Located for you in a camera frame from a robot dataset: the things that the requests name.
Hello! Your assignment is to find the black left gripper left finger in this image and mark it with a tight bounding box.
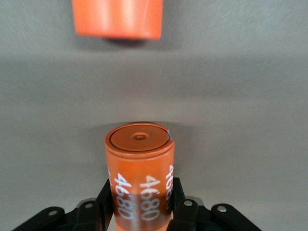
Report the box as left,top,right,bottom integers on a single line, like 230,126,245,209
12,178,114,231

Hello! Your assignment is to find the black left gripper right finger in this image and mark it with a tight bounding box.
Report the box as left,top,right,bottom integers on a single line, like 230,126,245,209
168,177,262,231

